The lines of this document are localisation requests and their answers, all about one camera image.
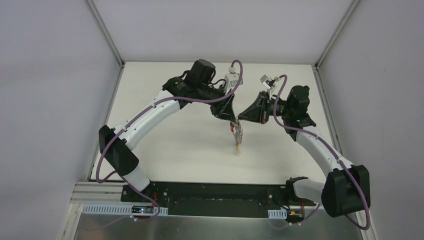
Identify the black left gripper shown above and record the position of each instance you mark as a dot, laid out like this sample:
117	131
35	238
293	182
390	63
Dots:
222	102

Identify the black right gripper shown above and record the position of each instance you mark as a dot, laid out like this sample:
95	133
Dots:
263	108

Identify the red-handled metal key holder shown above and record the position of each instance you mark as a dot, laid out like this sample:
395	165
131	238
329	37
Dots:
237	131

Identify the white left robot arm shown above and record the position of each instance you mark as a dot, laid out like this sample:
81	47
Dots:
195	85

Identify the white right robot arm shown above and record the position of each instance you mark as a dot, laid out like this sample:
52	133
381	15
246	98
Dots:
347	186

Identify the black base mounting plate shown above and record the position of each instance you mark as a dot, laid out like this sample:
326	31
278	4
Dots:
216	199

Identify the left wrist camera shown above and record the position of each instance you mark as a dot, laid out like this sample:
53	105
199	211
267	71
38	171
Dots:
231	79

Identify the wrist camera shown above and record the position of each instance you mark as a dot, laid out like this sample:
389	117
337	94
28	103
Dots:
269	82
231	79

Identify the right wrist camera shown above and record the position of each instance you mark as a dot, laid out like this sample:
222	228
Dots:
269	82

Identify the aluminium frame rail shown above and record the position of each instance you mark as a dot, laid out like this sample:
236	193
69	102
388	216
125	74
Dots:
93	192

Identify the white cable duct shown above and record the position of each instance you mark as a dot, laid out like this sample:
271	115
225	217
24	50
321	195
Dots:
123	210

